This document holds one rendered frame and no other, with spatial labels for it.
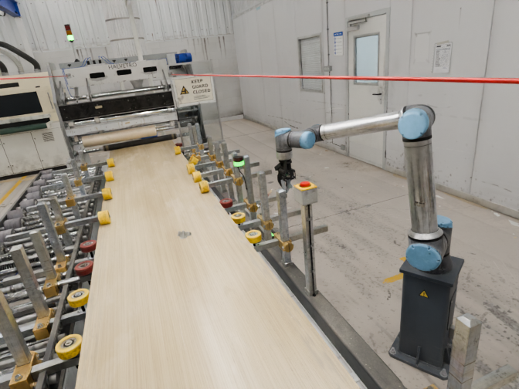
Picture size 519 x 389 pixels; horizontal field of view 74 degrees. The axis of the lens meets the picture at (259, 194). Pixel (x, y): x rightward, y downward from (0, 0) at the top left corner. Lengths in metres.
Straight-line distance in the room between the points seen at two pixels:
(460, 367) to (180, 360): 0.74
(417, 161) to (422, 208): 0.21
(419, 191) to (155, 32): 9.57
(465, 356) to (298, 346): 0.44
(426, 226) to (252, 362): 1.00
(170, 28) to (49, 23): 2.88
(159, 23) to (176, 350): 9.89
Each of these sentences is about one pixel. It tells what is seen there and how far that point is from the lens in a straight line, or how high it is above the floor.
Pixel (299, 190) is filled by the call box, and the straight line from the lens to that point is 1.35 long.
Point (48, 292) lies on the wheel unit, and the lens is 1.84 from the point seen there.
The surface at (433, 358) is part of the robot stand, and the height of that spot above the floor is 0.08.
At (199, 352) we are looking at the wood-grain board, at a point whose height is 0.90.
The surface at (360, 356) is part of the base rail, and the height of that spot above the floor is 0.70.
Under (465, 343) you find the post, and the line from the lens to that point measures 0.92.
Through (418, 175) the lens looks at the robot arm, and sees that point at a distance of 1.62.
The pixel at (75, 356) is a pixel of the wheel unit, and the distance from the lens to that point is 1.37.
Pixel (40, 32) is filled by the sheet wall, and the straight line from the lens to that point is 10.71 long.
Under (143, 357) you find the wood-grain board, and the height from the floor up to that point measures 0.90.
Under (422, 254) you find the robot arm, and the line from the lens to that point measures 1.74.
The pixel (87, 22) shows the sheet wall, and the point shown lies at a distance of 10.58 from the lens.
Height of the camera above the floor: 1.71
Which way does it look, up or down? 22 degrees down
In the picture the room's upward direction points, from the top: 7 degrees counter-clockwise
